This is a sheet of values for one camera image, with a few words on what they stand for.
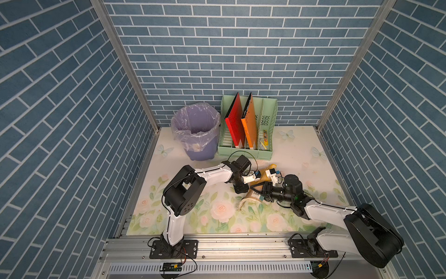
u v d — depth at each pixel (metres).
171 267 0.72
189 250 0.74
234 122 0.88
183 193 0.50
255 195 0.76
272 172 0.80
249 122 0.87
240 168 0.75
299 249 0.74
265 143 1.12
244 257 0.72
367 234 0.43
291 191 0.67
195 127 1.00
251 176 0.83
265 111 1.05
